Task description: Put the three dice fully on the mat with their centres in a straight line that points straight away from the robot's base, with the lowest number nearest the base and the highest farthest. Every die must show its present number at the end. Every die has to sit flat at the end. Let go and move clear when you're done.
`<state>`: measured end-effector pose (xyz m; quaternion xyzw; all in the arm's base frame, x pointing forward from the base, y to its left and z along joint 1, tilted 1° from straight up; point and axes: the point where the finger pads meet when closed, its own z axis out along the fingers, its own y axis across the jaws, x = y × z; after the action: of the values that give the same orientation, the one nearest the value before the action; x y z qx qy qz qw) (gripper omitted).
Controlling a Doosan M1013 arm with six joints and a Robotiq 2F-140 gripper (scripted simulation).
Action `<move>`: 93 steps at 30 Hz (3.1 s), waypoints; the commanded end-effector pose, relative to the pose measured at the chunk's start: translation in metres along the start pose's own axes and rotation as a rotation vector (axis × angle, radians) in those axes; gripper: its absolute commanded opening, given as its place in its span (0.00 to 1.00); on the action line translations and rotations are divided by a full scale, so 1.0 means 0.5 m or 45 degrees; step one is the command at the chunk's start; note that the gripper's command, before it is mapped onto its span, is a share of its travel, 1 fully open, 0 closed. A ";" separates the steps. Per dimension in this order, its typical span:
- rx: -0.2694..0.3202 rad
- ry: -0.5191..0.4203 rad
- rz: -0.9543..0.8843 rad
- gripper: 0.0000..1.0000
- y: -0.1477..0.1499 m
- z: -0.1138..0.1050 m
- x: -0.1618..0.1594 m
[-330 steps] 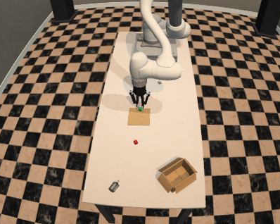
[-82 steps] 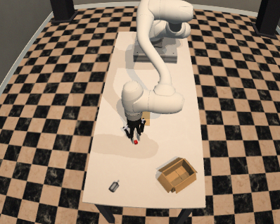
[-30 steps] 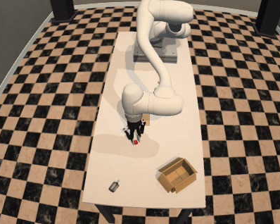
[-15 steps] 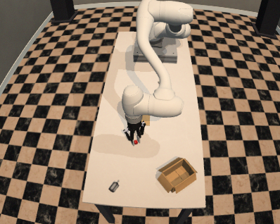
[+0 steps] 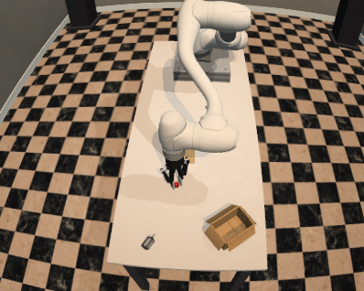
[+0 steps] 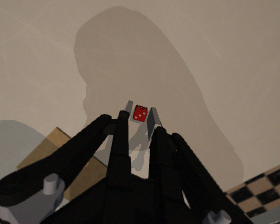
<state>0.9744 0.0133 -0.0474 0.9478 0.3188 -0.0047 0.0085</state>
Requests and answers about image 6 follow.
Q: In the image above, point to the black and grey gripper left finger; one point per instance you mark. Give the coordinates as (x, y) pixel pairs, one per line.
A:
(31, 194)

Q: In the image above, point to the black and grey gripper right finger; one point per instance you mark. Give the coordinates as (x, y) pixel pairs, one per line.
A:
(179, 171)

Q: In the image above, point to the red die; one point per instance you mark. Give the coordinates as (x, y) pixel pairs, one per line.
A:
(140, 113)

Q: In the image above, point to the tan square mat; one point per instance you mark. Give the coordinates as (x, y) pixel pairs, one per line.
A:
(92, 173)

